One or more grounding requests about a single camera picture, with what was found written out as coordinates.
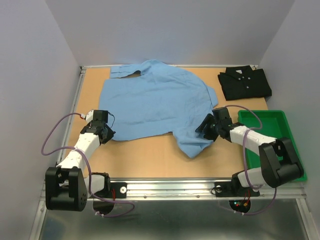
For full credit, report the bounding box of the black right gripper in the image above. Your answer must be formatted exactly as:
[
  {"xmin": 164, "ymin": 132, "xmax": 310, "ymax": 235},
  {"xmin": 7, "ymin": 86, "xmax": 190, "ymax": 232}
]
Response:
[{"xmin": 195, "ymin": 113, "xmax": 221, "ymax": 141}]

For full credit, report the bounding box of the light blue long sleeve shirt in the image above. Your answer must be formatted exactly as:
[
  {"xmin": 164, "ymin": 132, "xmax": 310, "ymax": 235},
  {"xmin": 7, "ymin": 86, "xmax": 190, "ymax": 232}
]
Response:
[{"xmin": 98, "ymin": 60, "xmax": 218, "ymax": 158}]

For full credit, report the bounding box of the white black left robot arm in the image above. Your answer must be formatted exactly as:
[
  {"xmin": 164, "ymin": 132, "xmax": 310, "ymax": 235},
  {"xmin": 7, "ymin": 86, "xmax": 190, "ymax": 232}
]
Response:
[{"xmin": 45, "ymin": 110, "xmax": 115, "ymax": 212}]

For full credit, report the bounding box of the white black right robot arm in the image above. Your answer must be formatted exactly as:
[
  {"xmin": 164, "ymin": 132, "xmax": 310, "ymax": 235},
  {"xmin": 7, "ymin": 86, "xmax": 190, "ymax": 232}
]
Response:
[{"xmin": 195, "ymin": 107, "xmax": 304, "ymax": 197}]

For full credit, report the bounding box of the folded black shirt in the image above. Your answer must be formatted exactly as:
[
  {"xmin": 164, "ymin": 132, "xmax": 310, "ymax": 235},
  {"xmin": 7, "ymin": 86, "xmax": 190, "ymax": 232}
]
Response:
[{"xmin": 218, "ymin": 65, "xmax": 272, "ymax": 101}]

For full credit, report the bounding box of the green plastic tray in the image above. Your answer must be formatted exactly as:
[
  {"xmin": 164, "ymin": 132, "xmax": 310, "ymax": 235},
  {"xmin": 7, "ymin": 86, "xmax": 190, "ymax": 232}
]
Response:
[{"xmin": 238, "ymin": 110, "xmax": 308, "ymax": 182}]

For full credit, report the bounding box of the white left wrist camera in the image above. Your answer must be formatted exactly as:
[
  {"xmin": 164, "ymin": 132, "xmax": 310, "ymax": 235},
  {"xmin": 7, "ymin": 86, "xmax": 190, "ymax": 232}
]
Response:
[{"xmin": 80, "ymin": 109, "xmax": 94, "ymax": 123}]

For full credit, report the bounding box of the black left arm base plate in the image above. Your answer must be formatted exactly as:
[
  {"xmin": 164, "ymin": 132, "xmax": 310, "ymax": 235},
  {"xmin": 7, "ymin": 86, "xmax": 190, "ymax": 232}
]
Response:
[{"xmin": 94, "ymin": 182, "xmax": 128, "ymax": 199}]

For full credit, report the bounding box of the aluminium table frame rail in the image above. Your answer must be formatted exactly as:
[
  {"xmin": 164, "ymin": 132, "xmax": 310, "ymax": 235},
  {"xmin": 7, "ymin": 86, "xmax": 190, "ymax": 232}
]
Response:
[{"xmin": 29, "ymin": 65, "xmax": 311, "ymax": 240}]

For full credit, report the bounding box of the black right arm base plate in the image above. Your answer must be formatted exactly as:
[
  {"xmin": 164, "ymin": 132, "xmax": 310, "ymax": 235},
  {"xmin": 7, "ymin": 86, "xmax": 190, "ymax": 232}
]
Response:
[{"xmin": 211, "ymin": 181, "xmax": 260, "ymax": 198}]

